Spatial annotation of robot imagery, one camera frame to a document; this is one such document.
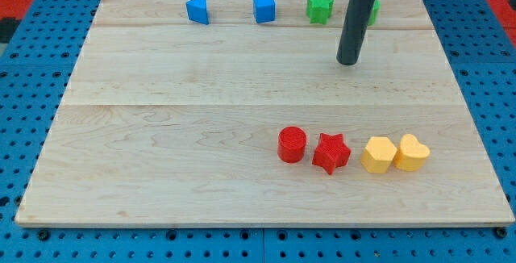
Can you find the wooden board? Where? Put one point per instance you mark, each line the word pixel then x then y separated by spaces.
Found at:
pixel 167 123

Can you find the blue cube block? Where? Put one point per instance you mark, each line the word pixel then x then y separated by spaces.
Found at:
pixel 264 10

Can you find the red cylinder block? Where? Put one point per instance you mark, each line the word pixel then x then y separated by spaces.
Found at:
pixel 291 144

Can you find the red star block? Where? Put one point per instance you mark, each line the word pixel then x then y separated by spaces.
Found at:
pixel 331 152

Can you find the blue triangular prism block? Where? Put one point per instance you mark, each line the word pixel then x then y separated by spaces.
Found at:
pixel 197 11

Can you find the yellow hexagon block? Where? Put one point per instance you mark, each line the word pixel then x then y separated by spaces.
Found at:
pixel 378 154

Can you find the green star block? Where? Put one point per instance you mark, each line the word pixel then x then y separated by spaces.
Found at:
pixel 319 11

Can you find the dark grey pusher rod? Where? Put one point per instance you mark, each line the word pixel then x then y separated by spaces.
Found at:
pixel 354 28

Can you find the green block behind rod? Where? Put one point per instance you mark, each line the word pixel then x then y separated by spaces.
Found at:
pixel 374 12

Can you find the yellow heart block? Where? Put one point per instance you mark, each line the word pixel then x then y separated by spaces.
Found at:
pixel 411 154

